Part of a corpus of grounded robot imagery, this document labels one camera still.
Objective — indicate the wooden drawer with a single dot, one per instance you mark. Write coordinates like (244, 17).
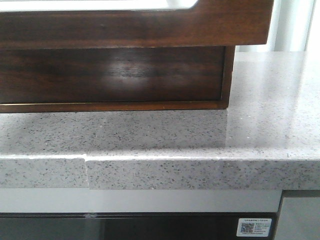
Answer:
(112, 75)
(208, 23)

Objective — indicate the dark wooden drawer cabinet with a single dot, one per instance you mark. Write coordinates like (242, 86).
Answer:
(228, 77)

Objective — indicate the white QR code sticker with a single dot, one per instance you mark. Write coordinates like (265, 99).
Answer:
(254, 227)

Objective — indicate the white curtain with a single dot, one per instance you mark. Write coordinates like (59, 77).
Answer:
(291, 27)

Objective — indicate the grey cabinet door panel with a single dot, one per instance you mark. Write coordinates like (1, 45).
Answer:
(299, 215)

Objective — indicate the black glass built-in appliance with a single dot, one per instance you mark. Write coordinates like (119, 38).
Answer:
(128, 226)

